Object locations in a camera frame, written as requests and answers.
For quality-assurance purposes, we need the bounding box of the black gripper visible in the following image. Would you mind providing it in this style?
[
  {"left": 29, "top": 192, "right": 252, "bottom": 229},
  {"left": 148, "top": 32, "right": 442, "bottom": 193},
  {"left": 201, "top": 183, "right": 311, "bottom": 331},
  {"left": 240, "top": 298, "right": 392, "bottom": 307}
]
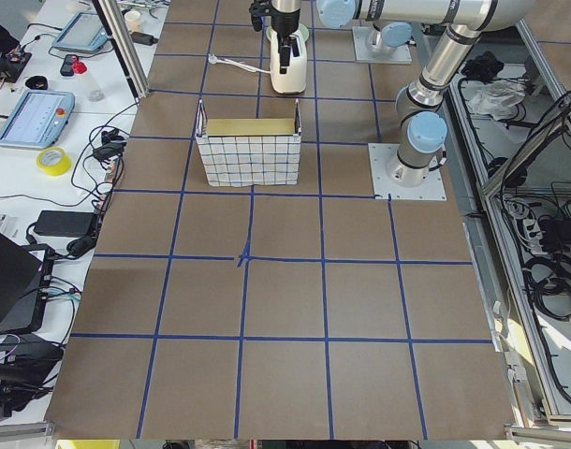
[{"left": 271, "top": 8, "right": 300, "bottom": 75}]

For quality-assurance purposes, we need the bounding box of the white toaster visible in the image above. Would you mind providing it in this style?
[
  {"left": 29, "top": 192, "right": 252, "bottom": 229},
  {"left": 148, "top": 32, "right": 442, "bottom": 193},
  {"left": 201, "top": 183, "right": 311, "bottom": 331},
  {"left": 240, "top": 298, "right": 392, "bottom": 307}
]
[{"left": 270, "top": 31, "right": 308, "bottom": 94}]

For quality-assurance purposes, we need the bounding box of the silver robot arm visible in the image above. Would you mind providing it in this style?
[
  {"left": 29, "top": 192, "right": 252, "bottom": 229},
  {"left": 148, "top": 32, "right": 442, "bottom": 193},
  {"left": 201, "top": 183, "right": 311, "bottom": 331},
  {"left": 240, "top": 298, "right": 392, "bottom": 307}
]
[
  {"left": 289, "top": 22, "right": 412, "bottom": 68},
  {"left": 315, "top": 0, "right": 535, "bottom": 188}
]

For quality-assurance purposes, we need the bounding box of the green plate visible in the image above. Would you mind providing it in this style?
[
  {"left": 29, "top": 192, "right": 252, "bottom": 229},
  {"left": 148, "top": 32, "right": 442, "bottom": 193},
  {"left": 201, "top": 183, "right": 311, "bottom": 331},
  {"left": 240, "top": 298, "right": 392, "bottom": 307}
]
[{"left": 265, "top": 23, "right": 310, "bottom": 41}]

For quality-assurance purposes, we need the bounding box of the checkered fabric basket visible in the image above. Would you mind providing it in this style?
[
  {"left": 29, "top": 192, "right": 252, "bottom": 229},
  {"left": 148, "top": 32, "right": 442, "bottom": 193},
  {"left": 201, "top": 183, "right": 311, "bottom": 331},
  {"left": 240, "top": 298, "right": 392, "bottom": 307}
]
[{"left": 196, "top": 101, "right": 302, "bottom": 187}]

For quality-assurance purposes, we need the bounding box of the paper cup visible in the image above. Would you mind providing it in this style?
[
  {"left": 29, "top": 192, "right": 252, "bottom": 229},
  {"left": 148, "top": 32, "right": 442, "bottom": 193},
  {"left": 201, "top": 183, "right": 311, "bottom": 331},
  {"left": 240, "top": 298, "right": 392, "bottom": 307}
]
[{"left": 124, "top": 10, "right": 143, "bottom": 33}]

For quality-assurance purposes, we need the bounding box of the red cap squeeze bottle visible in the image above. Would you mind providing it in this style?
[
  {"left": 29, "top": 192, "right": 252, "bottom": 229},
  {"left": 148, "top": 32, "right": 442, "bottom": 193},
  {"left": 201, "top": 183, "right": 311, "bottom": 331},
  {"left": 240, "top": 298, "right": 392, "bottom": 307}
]
[{"left": 71, "top": 56, "right": 105, "bottom": 102}]

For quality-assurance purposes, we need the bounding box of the blue teach pendant far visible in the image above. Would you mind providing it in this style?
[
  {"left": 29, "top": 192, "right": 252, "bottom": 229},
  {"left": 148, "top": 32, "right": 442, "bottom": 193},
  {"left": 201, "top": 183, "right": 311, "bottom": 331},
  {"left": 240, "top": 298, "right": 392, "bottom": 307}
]
[{"left": 51, "top": 11, "right": 108, "bottom": 53}]

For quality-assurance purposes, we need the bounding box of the blue teach pendant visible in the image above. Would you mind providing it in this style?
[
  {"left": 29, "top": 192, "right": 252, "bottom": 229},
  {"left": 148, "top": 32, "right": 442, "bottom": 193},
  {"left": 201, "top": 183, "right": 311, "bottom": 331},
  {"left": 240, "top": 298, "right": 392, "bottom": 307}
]
[
  {"left": 51, "top": 11, "right": 108, "bottom": 53},
  {"left": 0, "top": 90, "right": 75, "bottom": 150}
]

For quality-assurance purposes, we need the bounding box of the crumpled white cloth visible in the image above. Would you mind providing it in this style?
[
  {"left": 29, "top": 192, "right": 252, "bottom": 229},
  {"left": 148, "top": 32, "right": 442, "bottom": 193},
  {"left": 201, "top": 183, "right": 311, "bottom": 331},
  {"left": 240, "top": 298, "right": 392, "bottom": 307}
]
[{"left": 467, "top": 80, "right": 525, "bottom": 121}]

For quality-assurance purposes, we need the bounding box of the black phone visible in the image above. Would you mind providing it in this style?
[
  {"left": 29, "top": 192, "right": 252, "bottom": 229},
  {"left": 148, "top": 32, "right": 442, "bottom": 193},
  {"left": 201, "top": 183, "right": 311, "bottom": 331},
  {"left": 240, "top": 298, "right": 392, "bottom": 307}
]
[{"left": 60, "top": 53, "right": 79, "bottom": 78}]

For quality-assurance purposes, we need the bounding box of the black tape roll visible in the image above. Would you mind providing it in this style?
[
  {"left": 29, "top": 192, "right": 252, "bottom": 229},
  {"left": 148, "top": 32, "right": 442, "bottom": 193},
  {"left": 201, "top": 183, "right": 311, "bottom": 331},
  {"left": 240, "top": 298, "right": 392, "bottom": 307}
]
[{"left": 25, "top": 75, "right": 49, "bottom": 90}]

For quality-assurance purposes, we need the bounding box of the blue teach pendant near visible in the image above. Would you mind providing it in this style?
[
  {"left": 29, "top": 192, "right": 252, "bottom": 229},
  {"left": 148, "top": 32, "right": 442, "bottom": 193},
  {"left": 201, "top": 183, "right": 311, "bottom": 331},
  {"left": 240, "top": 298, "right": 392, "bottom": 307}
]
[{"left": 0, "top": 90, "right": 75, "bottom": 150}]

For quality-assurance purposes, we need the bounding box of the yellow tape roll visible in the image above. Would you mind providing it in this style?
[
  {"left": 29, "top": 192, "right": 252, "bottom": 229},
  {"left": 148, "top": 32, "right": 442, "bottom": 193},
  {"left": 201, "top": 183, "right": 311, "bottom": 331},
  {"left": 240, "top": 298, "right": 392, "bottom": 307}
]
[{"left": 36, "top": 146, "right": 72, "bottom": 177}]

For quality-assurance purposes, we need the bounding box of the black power adapter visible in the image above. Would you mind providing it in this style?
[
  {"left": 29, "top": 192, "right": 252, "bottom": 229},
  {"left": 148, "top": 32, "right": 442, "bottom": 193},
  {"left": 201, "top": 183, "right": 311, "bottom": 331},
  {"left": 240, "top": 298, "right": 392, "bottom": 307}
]
[{"left": 34, "top": 210, "right": 96, "bottom": 238}]

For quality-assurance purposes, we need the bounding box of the black laptop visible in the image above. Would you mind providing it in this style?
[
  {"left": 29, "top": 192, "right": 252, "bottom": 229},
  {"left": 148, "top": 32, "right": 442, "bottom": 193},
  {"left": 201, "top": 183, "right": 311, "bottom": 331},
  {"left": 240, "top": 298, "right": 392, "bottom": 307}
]
[{"left": 0, "top": 233, "right": 53, "bottom": 335}]

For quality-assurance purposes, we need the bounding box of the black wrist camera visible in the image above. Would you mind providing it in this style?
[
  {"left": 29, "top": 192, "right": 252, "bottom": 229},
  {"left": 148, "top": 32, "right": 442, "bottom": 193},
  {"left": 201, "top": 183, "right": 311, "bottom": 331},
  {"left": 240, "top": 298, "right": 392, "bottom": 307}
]
[{"left": 249, "top": 0, "right": 271, "bottom": 32}]

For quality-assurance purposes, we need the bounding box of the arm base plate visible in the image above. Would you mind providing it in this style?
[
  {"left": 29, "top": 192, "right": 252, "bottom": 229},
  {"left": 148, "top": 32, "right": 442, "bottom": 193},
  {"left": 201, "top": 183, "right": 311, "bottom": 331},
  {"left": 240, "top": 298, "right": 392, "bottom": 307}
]
[
  {"left": 368, "top": 143, "right": 447, "bottom": 201},
  {"left": 352, "top": 22, "right": 412, "bottom": 65}
]

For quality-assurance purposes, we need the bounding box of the white toaster power cable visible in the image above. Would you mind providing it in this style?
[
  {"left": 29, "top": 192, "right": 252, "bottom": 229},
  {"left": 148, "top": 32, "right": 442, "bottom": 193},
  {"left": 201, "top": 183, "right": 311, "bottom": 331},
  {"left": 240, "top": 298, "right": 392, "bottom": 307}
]
[{"left": 208, "top": 53, "right": 273, "bottom": 76}]

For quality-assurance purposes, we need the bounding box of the aluminium frame post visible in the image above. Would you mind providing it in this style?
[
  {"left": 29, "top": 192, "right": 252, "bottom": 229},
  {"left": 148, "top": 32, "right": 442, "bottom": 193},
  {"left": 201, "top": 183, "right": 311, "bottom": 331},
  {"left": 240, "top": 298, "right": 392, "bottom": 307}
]
[{"left": 93, "top": 0, "right": 149, "bottom": 100}]

